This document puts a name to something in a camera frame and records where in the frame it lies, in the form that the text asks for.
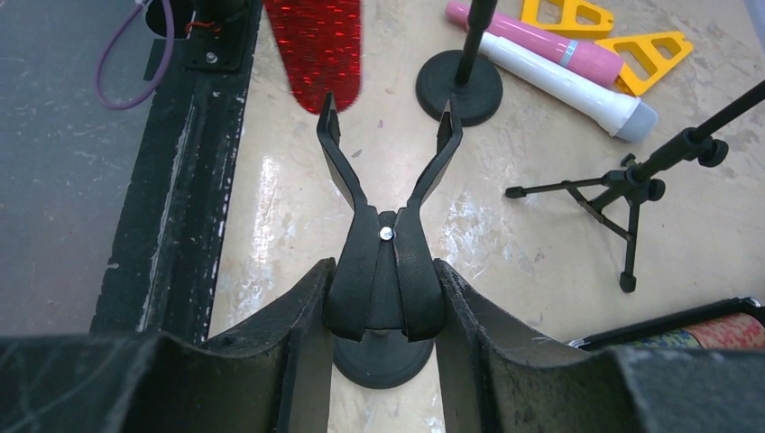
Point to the white microphone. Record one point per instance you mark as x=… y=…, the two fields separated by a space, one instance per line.
x=621 y=116

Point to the black poker chip case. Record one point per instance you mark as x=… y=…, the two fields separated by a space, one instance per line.
x=736 y=323

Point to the yellow triangle stand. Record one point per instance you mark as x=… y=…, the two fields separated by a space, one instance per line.
x=655 y=53
x=579 y=19

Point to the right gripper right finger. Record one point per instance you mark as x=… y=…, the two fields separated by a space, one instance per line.
x=499 y=375

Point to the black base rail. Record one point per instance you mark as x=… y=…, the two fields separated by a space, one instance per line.
x=162 y=272

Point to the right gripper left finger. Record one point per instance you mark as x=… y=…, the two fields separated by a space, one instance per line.
x=270 y=373

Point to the yellow triangle stand far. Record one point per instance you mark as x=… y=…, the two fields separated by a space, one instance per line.
x=655 y=53

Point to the pink microphone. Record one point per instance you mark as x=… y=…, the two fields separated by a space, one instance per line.
x=545 y=58

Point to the black tripod mic stand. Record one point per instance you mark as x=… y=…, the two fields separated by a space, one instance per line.
x=636 y=182

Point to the red glitter microphone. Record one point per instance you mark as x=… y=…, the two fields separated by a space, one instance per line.
x=320 y=43

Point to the yellow triangle stand near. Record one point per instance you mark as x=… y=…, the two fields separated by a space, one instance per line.
x=579 y=19

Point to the round-base mic stand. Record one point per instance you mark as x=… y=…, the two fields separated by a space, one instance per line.
x=385 y=305
x=471 y=79

